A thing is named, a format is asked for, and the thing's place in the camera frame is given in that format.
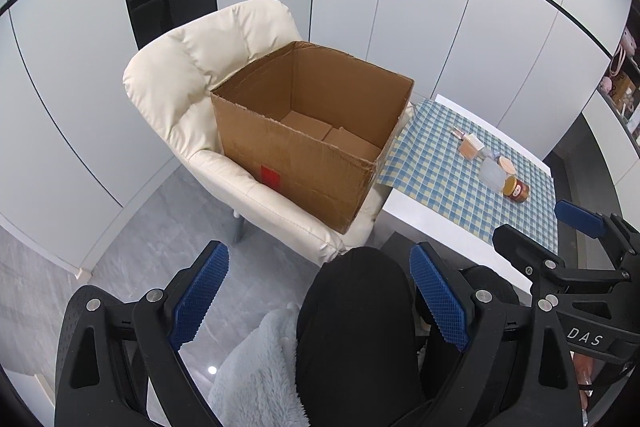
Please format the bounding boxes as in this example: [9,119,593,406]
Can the red gold tin can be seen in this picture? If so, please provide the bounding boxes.
[502,176,530,202]

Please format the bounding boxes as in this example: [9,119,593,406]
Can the frosted square plastic case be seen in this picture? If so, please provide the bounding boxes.
[478,157,509,193]

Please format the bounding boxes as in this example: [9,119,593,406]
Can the beige square carton box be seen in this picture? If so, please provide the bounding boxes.
[458,133,485,160]

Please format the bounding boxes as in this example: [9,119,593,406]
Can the right hand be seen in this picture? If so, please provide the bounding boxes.
[572,352,594,386]

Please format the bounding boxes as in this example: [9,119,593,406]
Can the peach teardrop sponge case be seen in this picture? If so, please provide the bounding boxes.
[497,156,516,176]

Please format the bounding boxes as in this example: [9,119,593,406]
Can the person legs in black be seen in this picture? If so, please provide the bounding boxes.
[294,246,532,427]

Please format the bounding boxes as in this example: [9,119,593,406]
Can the fluffy white robe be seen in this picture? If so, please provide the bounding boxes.
[208,303,309,427]

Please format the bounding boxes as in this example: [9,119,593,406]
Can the blue yellow checkered tablecloth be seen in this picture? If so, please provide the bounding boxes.
[378,101,558,253]

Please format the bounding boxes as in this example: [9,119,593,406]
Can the brown box on shelf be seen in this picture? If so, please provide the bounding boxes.
[610,72,636,107]

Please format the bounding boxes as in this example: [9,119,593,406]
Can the pink plush toy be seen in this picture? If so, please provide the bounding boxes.
[599,76,613,95]

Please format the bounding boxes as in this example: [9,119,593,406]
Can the small clear glass bottle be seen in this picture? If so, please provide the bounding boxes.
[451,128,466,140]

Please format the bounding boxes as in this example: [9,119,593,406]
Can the brown cardboard box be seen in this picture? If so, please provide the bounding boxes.
[212,41,413,233]

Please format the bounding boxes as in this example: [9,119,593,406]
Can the cream padded armchair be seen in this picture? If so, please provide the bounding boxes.
[122,0,385,265]

